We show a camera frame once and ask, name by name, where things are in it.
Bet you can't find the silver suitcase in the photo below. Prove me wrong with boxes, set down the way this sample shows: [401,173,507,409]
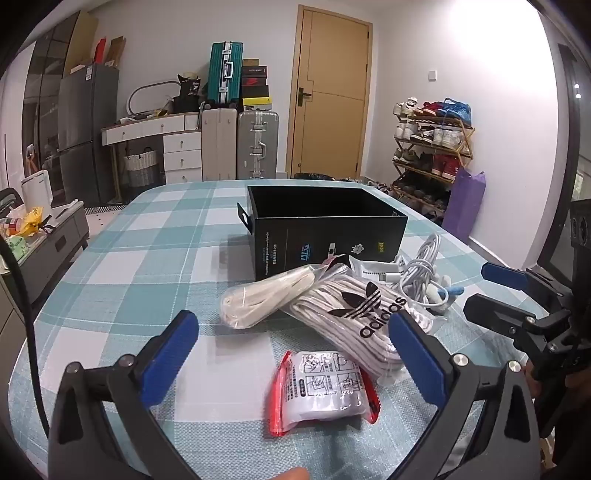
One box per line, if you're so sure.
[237,111,280,180]

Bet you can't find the white desk with drawers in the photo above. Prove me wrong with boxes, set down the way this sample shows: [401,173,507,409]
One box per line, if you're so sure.
[102,113,204,184]

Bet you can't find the white packet red edges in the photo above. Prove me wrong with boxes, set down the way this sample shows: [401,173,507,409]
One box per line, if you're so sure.
[269,350,382,438]

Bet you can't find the striped laces packet black logo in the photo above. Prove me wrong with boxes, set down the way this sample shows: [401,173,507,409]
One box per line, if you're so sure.
[279,263,437,386]

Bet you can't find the person's left hand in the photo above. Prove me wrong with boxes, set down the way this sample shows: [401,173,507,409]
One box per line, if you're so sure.
[259,466,311,480]

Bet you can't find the white kettle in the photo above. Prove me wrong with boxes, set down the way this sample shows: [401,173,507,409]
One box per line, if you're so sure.
[21,170,52,220]

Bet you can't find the woven laundry basket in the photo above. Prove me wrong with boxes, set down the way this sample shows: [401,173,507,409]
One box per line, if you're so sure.
[124,148,160,188]

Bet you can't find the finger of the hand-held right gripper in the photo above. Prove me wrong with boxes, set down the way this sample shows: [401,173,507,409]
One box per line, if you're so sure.
[480,261,575,305]
[463,294,573,352]

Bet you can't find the low grey cabinet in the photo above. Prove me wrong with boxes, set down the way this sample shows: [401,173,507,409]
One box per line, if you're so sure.
[0,203,90,324]

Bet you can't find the tall cardboard sheet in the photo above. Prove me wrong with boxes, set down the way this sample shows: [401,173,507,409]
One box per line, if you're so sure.
[64,10,100,72]

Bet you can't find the cream shoelaces packet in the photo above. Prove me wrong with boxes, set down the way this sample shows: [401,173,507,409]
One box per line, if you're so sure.
[219,265,317,329]

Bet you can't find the dark glass cabinet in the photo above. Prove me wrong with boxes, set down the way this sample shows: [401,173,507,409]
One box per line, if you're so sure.
[21,11,86,195]

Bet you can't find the purple bag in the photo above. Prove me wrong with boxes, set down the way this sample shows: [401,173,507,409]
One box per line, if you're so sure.
[442,168,486,245]

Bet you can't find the white oval ring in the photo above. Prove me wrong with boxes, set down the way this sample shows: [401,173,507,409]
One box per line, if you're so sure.
[127,79,181,116]

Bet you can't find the brown cardboard box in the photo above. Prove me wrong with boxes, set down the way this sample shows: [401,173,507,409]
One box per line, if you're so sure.
[106,36,127,70]

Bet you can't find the wooden door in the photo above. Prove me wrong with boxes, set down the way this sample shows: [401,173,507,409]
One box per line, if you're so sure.
[285,4,374,180]

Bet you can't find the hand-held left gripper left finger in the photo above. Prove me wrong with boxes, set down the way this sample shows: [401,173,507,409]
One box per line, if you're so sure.
[48,310,200,480]

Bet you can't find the beige suitcase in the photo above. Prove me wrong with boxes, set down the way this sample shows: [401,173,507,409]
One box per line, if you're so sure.
[201,108,239,182]

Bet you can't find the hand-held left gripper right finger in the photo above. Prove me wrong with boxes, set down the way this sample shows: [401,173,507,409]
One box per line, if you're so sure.
[388,309,543,480]

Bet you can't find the loose shoes group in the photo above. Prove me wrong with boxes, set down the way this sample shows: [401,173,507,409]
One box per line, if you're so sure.
[342,175,393,191]

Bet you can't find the grey refrigerator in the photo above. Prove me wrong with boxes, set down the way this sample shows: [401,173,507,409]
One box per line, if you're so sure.
[58,65,120,204]

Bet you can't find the black window frame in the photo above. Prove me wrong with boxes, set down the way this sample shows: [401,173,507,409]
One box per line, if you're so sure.
[538,44,591,278]

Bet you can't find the black cable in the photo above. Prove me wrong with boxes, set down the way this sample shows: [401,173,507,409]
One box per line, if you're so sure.
[0,237,51,441]

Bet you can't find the white blue-tipped bundle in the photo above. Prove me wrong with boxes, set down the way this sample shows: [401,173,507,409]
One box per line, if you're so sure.
[427,281,465,305]

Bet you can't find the white cable bundle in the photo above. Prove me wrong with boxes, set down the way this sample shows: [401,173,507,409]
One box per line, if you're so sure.
[397,233,455,317]

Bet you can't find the stack of shoe boxes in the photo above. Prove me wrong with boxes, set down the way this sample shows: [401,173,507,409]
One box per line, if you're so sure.
[241,58,271,112]

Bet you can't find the wooden shoe rack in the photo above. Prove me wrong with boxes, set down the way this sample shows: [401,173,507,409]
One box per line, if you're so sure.
[392,113,476,217]

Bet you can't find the teal suitcase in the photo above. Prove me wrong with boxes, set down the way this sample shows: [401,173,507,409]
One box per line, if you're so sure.
[207,42,244,110]

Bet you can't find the teal checked tablecloth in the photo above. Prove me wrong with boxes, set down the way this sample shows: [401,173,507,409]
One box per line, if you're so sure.
[7,178,561,480]

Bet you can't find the black cardboard box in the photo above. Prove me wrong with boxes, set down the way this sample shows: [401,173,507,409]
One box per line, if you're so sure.
[237,185,409,283]

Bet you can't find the yellow bag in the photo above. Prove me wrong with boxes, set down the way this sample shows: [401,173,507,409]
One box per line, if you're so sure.
[21,208,51,236]

